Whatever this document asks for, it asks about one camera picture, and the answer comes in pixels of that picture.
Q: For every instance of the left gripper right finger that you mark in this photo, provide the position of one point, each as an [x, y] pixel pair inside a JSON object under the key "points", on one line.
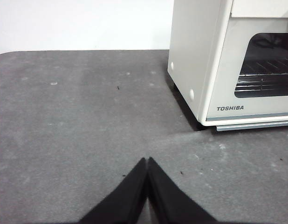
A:
{"points": [[169, 203]]}

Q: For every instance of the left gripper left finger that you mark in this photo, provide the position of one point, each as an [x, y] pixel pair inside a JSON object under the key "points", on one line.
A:
{"points": [[127, 200]]}

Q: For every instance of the grey oven crumb tray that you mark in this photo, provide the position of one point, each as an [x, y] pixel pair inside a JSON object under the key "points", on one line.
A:
{"points": [[251, 127]]}

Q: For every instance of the cream Toshiba toaster oven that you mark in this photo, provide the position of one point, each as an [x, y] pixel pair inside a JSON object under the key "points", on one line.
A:
{"points": [[193, 46]]}

